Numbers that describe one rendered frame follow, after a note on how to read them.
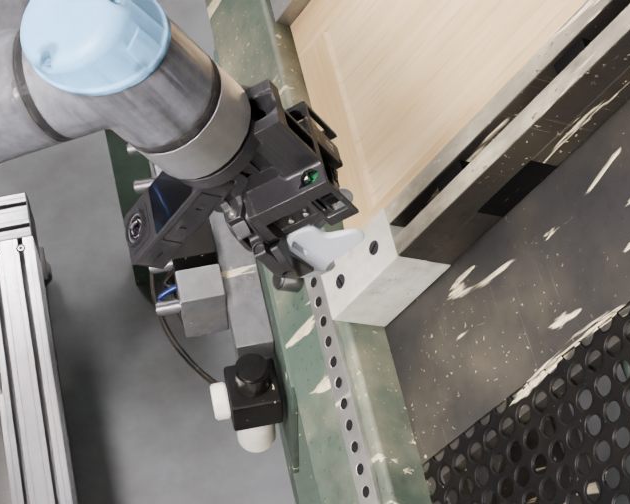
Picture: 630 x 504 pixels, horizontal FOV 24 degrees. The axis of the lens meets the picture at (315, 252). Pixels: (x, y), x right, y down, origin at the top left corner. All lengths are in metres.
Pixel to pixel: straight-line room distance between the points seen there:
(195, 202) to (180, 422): 1.55
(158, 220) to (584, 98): 0.47
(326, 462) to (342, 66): 0.46
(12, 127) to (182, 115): 0.10
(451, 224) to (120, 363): 1.24
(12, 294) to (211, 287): 0.72
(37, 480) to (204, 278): 0.61
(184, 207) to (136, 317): 1.64
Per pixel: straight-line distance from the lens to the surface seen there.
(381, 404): 1.53
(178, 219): 1.01
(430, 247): 1.47
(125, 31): 0.84
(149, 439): 2.51
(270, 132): 0.95
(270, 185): 0.99
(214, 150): 0.92
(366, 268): 1.51
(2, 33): 0.93
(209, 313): 1.78
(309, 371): 1.61
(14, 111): 0.89
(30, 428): 2.30
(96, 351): 2.60
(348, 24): 1.72
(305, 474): 2.28
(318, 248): 1.07
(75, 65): 0.84
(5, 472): 2.30
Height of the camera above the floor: 2.27
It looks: 58 degrees down
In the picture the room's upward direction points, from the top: straight up
